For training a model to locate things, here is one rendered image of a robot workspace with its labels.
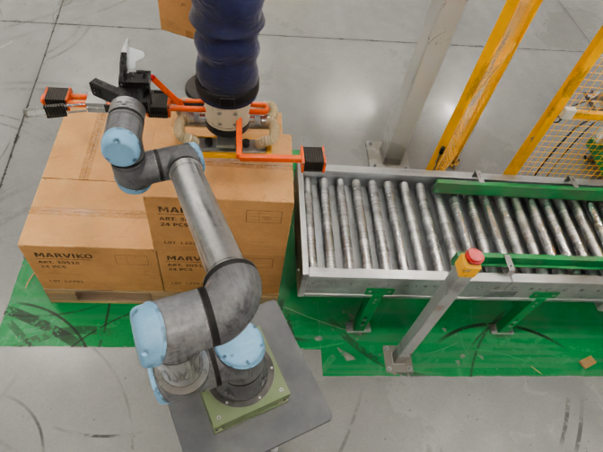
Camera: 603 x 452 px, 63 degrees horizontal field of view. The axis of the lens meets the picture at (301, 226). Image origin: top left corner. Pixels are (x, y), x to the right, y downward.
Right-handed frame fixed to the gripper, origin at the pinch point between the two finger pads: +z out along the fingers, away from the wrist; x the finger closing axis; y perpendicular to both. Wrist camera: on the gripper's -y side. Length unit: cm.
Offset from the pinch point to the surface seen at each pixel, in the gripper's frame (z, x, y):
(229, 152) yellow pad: 9, -44, 28
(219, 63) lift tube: 12.2, -7.8, 25.1
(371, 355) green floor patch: -29, -158, 105
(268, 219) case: 0, -75, 45
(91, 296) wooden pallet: 8, -155, -44
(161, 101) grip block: 20.9, -31.8, 3.6
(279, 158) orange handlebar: -5, -33, 46
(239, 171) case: 16, -63, 32
